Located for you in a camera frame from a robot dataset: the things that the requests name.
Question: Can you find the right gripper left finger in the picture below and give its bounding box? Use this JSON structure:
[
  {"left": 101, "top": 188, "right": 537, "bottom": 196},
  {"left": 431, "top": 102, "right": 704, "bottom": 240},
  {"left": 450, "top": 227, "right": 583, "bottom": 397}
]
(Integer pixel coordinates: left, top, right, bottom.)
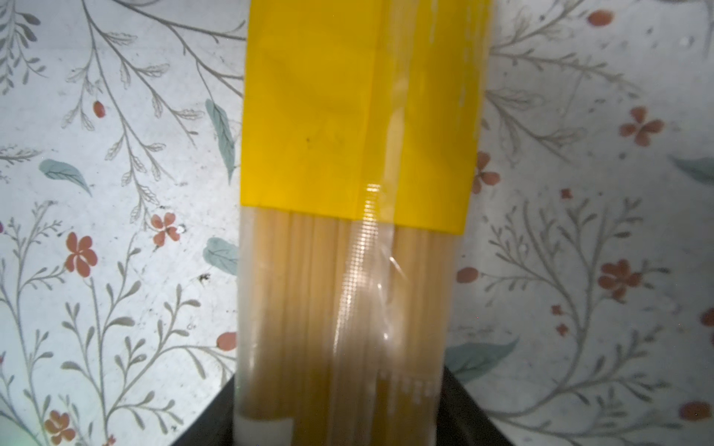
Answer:
[{"left": 172, "top": 376, "right": 236, "bottom": 446}]

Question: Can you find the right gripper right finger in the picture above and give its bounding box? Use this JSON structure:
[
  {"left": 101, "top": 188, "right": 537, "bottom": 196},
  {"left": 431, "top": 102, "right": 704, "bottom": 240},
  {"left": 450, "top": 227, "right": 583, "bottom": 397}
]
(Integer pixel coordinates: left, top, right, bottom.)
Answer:
[{"left": 436, "top": 366, "right": 512, "bottom": 446}]

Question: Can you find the yellow spaghetti bag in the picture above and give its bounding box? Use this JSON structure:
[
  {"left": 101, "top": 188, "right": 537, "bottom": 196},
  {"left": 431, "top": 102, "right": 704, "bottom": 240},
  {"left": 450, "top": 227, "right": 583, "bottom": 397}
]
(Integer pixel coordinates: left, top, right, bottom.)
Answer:
[{"left": 234, "top": 1, "right": 492, "bottom": 445}]

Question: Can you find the floral table mat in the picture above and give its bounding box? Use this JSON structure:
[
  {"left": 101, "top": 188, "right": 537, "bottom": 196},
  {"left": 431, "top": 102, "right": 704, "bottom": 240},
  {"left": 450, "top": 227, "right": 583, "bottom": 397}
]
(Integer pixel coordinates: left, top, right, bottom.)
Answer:
[{"left": 1, "top": 1, "right": 713, "bottom": 445}]

